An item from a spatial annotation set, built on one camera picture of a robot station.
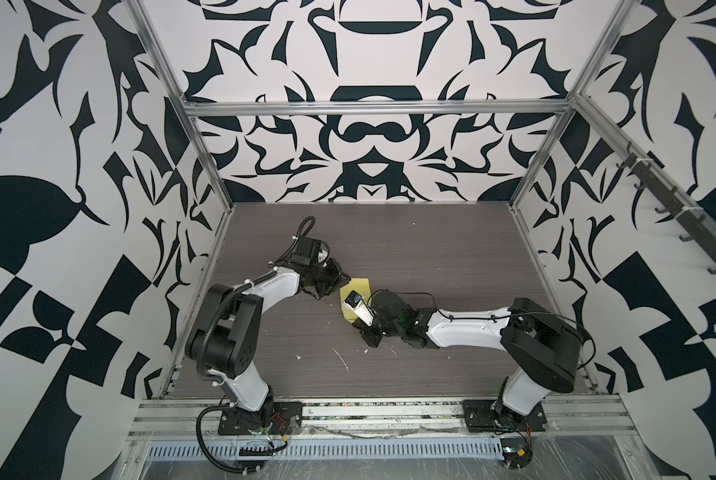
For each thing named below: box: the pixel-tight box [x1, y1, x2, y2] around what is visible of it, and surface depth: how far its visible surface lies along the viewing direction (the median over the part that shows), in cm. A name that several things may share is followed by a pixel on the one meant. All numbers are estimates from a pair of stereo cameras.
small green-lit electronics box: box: [500, 438, 533, 469], surface depth 73 cm
